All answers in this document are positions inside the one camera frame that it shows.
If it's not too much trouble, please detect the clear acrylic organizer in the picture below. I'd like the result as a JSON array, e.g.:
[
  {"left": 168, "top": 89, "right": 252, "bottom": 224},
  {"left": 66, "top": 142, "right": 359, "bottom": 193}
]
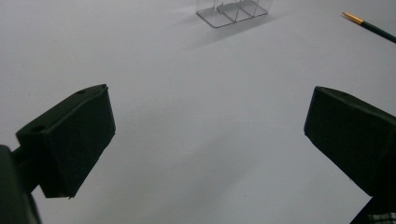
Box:
[{"left": 195, "top": 0, "right": 275, "bottom": 29}]

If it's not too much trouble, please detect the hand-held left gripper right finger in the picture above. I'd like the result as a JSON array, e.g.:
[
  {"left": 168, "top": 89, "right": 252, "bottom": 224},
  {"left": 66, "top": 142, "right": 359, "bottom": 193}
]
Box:
[{"left": 304, "top": 86, "right": 396, "bottom": 198}]

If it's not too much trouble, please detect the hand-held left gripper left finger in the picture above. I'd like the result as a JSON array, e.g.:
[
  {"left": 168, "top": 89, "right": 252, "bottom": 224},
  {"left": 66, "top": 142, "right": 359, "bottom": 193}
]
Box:
[{"left": 12, "top": 83, "right": 117, "bottom": 199}]

